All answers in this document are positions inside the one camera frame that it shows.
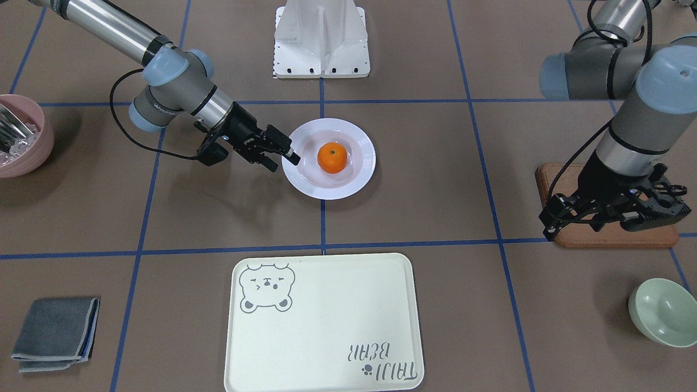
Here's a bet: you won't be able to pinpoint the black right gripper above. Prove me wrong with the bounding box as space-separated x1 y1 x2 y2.
194 102 301 172

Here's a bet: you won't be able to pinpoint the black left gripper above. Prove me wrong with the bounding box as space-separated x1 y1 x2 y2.
539 163 692 242

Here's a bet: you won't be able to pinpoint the orange fruit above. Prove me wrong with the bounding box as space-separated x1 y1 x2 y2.
316 142 348 174

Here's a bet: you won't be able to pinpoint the white plate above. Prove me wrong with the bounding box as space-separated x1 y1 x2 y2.
282 118 377 199

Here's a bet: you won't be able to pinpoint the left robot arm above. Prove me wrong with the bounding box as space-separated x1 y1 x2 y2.
539 1 696 241

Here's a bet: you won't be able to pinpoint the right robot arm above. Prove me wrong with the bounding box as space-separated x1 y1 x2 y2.
33 1 301 172

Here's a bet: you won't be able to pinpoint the cream bear tray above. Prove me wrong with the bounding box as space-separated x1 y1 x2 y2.
223 253 425 391

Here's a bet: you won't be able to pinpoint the wooden cutting board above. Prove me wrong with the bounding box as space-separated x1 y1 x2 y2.
535 163 679 249

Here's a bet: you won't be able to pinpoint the green bowl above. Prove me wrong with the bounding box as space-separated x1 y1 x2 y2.
627 278 696 348

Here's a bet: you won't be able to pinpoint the pink bowl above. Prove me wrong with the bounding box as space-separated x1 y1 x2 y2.
1 94 54 179

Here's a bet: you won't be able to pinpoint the clear ice cubes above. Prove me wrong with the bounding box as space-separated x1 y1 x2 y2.
1 124 40 166

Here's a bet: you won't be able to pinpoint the metal scoop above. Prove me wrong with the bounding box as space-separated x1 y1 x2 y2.
1 104 33 154

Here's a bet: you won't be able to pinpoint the grey folded cloth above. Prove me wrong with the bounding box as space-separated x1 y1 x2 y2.
11 296 100 373

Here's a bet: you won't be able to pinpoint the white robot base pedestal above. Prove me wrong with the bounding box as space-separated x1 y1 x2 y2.
272 1 371 79

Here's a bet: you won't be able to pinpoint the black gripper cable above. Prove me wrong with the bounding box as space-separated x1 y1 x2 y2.
109 68 205 161

